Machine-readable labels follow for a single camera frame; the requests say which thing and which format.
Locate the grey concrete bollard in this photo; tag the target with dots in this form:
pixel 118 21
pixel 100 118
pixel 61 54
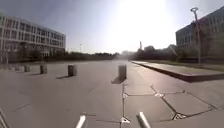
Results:
pixel 43 69
pixel 27 68
pixel 72 70
pixel 122 72

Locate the row of trees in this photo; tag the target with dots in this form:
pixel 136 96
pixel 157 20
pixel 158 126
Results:
pixel 86 56

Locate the slim tower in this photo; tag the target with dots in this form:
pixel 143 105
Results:
pixel 140 45

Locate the grey paved plaza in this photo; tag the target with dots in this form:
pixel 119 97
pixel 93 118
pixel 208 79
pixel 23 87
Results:
pixel 83 93

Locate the clump of trees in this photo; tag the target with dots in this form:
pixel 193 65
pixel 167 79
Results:
pixel 156 53

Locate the robot's own part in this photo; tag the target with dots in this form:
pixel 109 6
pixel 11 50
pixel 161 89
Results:
pixel 143 120
pixel 80 121

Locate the raised concrete platform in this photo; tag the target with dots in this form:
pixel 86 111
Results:
pixel 180 70

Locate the long pale building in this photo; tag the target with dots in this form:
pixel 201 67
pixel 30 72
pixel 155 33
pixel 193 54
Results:
pixel 30 38

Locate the street lamp pole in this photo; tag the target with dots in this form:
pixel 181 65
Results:
pixel 197 36

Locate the dark glass building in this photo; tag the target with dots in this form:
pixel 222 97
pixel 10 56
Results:
pixel 206 36

